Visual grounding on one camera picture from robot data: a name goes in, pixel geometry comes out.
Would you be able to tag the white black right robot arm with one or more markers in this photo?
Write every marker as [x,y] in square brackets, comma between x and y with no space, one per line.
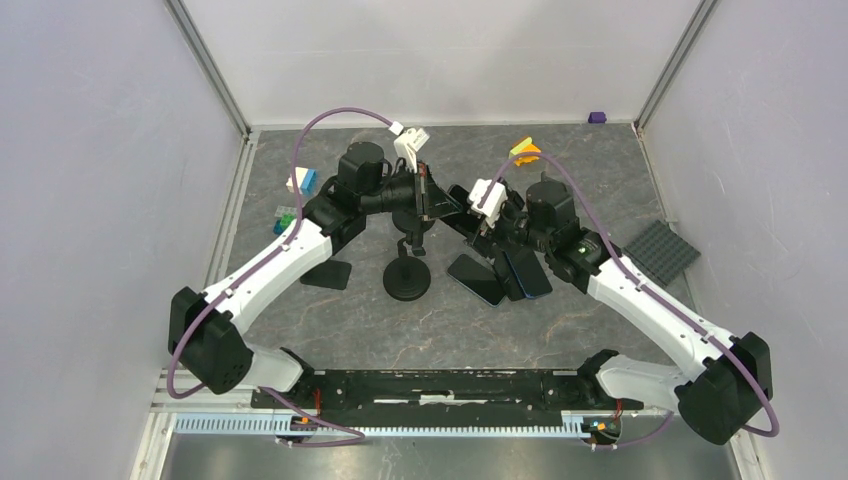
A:
[716,381]

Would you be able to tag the yellow orange toy block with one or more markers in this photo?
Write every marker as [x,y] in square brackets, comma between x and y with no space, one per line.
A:
[525,151]

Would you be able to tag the black phone light blue edge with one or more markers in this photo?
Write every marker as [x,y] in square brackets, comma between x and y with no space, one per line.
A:
[460,196]

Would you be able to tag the black rear phone stand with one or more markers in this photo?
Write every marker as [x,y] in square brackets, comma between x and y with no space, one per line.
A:
[407,222]

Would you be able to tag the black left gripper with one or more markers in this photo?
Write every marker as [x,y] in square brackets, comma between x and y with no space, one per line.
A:
[440,204]

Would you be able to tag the white blue toy block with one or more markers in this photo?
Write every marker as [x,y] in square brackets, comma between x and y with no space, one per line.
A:
[303,178]

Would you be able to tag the grey studded baseplate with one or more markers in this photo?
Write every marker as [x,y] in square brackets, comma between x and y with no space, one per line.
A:
[661,254]

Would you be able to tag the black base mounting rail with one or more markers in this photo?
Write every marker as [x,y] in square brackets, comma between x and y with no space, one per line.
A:
[450,398]

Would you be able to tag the black flat phone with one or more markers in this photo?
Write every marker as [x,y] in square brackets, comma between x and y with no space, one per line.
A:
[478,279]

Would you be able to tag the black front phone stand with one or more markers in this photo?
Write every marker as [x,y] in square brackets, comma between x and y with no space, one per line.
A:
[407,277]

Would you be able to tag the dark blue edged phone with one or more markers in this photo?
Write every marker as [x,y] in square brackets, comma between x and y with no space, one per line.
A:
[530,274]

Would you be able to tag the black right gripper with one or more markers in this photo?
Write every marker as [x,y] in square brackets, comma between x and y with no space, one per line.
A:
[494,234]

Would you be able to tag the black phone stand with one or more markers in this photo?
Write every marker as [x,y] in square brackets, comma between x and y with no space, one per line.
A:
[407,277]
[407,222]

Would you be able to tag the green blue toy bricks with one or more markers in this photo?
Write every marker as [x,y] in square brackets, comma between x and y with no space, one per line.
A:
[284,217]

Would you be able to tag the purple small block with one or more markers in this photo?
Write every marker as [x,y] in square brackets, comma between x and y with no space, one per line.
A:
[597,117]

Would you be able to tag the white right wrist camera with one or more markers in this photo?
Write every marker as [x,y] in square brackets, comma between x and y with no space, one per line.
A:
[486,199]

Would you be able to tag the dark grey phone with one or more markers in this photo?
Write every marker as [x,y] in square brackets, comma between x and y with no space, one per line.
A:
[506,276]

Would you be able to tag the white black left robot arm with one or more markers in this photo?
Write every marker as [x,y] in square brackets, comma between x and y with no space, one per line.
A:
[206,328]

